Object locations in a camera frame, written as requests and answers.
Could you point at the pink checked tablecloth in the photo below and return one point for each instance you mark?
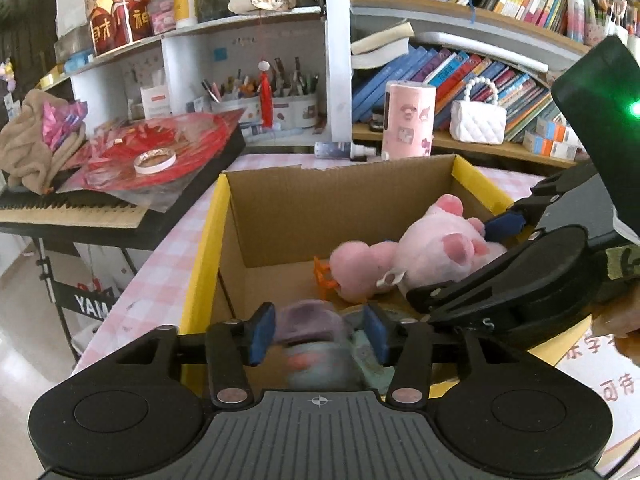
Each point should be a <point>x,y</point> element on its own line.
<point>150,280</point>

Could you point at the white wooden bookshelf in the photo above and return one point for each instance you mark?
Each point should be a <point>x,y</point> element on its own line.
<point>337,60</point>

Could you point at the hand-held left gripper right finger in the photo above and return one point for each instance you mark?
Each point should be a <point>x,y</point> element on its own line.
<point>376,335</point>

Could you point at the beige plush cloth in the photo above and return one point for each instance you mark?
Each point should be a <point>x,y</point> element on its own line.
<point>25,145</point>

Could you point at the white side shelf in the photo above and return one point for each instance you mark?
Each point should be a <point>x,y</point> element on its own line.
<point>180,60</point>

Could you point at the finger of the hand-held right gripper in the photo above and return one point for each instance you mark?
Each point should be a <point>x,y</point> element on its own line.
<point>460,285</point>
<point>505,225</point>

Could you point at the pen holder with pens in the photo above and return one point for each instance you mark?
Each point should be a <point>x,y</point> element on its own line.
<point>292,105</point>

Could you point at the person's right hand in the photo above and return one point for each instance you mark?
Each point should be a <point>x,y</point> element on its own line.
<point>622,325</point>

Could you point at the mint green correction tape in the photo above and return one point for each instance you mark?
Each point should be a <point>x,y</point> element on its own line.
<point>357,355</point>

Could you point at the pink foil wrapping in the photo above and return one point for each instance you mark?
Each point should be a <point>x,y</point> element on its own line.
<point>62,122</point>

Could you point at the orange plastic clip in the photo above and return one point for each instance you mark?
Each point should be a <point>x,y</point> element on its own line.
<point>322,277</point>

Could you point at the white orange blue carton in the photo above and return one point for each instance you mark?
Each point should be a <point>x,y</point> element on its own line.
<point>560,131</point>
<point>550,147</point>

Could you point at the red fortune doll decoration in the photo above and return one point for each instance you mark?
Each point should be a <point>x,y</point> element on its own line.
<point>117,15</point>

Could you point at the white quilted handbag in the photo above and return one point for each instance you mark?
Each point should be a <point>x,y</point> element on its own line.
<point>477,122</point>

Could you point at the red tassel pendant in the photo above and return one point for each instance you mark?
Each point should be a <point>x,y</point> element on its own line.
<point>266,100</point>

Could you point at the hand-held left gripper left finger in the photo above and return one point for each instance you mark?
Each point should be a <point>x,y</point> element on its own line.
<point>261,335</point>

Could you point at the black keyboard stand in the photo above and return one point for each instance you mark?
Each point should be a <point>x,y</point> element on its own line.
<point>90,305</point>

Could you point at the red plastic bag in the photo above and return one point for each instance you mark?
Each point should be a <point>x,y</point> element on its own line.
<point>200,140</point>

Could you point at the dark printed spray bottle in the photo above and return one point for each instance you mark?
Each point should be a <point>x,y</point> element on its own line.
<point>340,150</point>

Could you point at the small dark ink bottle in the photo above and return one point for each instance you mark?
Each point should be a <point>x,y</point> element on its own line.
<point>377,121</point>

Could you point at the clear holder with pens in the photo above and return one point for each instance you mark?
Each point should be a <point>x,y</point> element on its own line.
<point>602,17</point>

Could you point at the grey plush toy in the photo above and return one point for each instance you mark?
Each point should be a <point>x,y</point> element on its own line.
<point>315,355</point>

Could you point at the pink plush pig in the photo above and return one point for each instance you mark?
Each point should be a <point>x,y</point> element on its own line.
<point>430,255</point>

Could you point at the white tape roll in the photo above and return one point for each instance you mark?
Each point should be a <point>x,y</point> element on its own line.
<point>155,161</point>

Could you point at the pink printed cylinder container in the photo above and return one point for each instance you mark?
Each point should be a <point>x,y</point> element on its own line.
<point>407,120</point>

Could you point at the thick beige book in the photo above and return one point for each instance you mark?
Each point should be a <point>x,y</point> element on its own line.
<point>380,45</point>

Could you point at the white flat folder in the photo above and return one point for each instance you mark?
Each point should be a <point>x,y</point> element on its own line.
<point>480,45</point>

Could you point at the white bottle yellow label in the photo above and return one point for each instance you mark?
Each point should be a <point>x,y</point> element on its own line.
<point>185,5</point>

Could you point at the black keyboard piano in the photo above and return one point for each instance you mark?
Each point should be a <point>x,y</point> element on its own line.
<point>75,210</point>

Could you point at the yellow cardboard box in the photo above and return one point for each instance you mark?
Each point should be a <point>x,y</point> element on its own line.
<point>270,220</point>

